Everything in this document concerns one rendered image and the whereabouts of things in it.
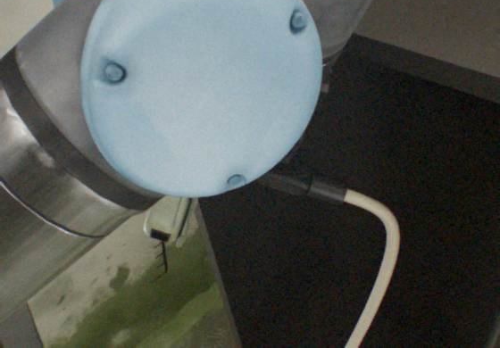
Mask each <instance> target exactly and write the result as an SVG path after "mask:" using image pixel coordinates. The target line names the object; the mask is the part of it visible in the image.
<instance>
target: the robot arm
mask: <svg viewBox="0 0 500 348"><path fill-rule="evenodd" d="M52 1H53V5H54V8H53V9H52V10H51V11H50V12H49V13H48V14H47V15H46V16H45V17H44V18H43V19H42V20H41V21H40V23H38V24H37V25H36V26H35V27H33V28H32V29H31V30H30V31H29V32H28V33H27V34H26V35H25V36H24V37H22V38H21V39H20V40H19V41H18V43H17V44H16V45H15V46H14V47H13V48H12V49H11V50H10V51H9V52H8V53H6V54H5V55H4V57H3V58H1V59H0V324H1V323H2V322H3V321H4V320H5V319H7V318H8V317H9V316H11V315H12V314H13V313H14V312H15V311H17V310H18V309H19V308H20V307H21V306H22V305H23V304H24V303H26V302H27V301H28V300H30V299H31V298H32V297H33V296H34V295H36V293H37V292H38V291H41V290H42V289H43V288H45V287H46V286H47V285H48V284H50V283H51V282H52V281H53V280H55V279H56V278H57V277H58V276H60V275H61V274H62V273H63V272H64V271H65V270H66V269H68V268H69V267H70V266H71V264H73V263H74V262H75V261H78V260H79V259H80V258H81V257H83V256H84V255H85V254H86V253H88V252H89V251H90V250H91V249H93V248H94V247H95V246H96V245H97V244H99V243H100V241H101V240H103V239H104V238H105V237H106V236H109V235H110V234H111V233H112V232H113V231H114V230H115V229H117V228H118V227H119V226H120V225H122V224H123V223H124V222H125V221H126V220H127V219H128V218H129V217H131V216H133V215H136V214H142V213H144V212H146V211H147V210H148V209H149V208H150V207H152V206H153V205H154V204H155V203H157V202H158V201H159V200H161V199H162V198H163V197H164V196H166V195H174V196H182V197H200V196H208V195H217V194H220V193H225V192H226V191H229V190H232V189H235V188H238V187H241V186H244V185H245V184H247V183H249V182H251V181H253V180H255V179H257V178H259V177H260V176H261V175H263V174H264V173H266V172H267V171H268V170H270V169H271V168H272V167H274V166H275V165H276V164H277V163H278V162H283V163H286V164H288V163H289V161H290V160H291V158H292V157H293V156H294V155H295V153H296V151H297V150H298V148H299V147H300V145H301V143H302V142H303V139H304V132H305V128H306V126H307V124H308V122H309V121H310V120H311V119H312V117H313V115H314V114H315V113H316V111H317V110H318V108H319V107H320V105H321V102H322V101H323V99H324V98H325V96H326V95H327V93H328V90H329V78H330V75H331V72H332V68H333V65H334V63H335V62H336V61H337V59H338V57H339V56H340V55H341V53H342V51H343V49H344V47H345V43H346V41H347V40H348V39H349V38H350V36H351V35H352V33H353V31H354V29H355V28H356V26H357V24H358V23H359V21H360V19H361V18H362V17H363V15H364V14H365V12H366V11H367V9H368V7H369V6H370V4H371V2H372V0H52ZM292 147H294V148H293V150H292V151H291V153H290V154H289V156H285V155H286V154H287V153H288V152H289V151H290V150H291V148H292Z"/></svg>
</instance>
